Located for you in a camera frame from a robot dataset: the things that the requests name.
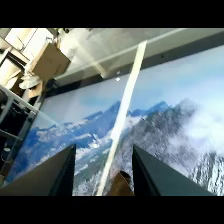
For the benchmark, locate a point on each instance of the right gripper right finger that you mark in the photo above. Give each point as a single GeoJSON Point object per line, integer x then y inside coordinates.
{"type": "Point", "coordinates": [156, 180]}

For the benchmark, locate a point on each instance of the brown T-shirt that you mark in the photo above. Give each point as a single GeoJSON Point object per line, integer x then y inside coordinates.
{"type": "Point", "coordinates": [120, 186]}

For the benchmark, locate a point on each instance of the brown cardboard box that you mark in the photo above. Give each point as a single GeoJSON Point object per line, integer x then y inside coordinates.
{"type": "Point", "coordinates": [50, 62]}

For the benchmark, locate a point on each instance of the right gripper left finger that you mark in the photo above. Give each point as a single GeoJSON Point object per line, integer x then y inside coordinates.
{"type": "Point", "coordinates": [55, 176]}

